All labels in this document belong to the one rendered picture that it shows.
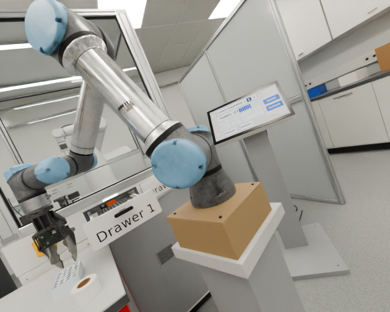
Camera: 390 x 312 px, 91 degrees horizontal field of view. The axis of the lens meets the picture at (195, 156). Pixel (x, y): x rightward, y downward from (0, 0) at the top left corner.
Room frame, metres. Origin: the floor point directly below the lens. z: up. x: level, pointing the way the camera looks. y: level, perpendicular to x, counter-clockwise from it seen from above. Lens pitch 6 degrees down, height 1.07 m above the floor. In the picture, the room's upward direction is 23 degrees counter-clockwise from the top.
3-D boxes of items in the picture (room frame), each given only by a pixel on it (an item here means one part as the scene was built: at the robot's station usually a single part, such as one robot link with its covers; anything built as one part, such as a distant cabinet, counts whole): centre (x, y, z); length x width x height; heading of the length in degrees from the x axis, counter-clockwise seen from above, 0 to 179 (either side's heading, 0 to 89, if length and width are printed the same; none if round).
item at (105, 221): (0.76, 0.36, 0.87); 0.29 x 0.02 x 0.11; 120
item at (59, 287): (0.65, 0.58, 0.78); 0.12 x 0.08 x 0.04; 28
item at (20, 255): (1.48, 0.72, 0.87); 1.02 x 0.95 x 0.14; 120
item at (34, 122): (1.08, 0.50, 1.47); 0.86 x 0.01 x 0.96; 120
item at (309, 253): (1.30, -0.43, 0.51); 0.50 x 0.45 x 1.02; 161
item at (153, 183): (1.20, 0.24, 0.87); 0.29 x 0.02 x 0.11; 120
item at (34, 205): (0.62, 0.53, 1.06); 0.08 x 0.08 x 0.05
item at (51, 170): (0.61, 0.43, 1.14); 0.11 x 0.11 x 0.08; 73
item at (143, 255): (1.48, 0.72, 0.40); 1.03 x 0.95 x 0.80; 120
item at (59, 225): (0.62, 0.53, 0.98); 0.09 x 0.08 x 0.12; 28
